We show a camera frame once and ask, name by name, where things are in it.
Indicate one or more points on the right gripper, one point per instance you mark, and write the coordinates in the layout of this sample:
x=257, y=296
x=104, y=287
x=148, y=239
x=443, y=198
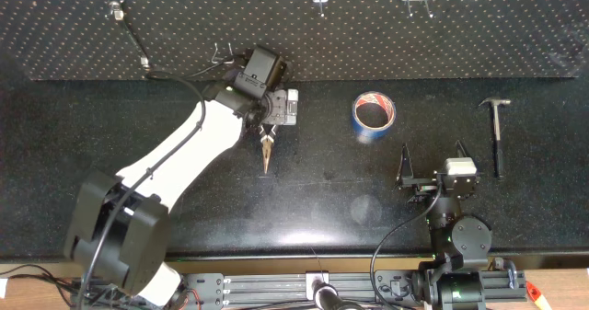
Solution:
x=458, y=187

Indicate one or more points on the hammer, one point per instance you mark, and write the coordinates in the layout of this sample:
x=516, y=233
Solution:
x=496, y=126

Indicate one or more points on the roll of blue tape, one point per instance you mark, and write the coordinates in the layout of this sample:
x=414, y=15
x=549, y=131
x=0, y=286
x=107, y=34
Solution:
x=363, y=128

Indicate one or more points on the pliers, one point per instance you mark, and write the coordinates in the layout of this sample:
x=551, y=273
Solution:
x=267, y=156

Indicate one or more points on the wrench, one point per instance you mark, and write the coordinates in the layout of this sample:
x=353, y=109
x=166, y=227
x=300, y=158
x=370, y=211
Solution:
x=133, y=36

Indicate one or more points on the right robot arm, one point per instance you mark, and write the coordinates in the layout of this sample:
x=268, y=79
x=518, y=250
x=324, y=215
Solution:
x=469, y=241

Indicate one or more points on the black pegboard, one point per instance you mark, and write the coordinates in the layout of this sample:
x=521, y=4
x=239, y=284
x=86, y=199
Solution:
x=368, y=38

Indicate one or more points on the red and white object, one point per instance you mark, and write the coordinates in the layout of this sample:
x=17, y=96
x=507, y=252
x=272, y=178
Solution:
x=534, y=294

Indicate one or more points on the white tag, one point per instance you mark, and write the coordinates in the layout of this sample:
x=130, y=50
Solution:
x=2, y=288

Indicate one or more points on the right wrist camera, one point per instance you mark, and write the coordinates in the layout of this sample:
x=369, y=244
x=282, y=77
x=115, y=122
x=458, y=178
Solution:
x=460, y=166

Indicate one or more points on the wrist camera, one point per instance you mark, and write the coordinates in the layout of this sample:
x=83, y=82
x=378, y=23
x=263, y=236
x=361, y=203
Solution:
x=283, y=107
x=460, y=166

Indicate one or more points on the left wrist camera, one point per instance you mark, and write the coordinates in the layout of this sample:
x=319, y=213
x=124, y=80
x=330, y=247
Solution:
x=283, y=107

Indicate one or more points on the mounting rail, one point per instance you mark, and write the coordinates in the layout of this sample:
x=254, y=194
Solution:
x=267, y=287

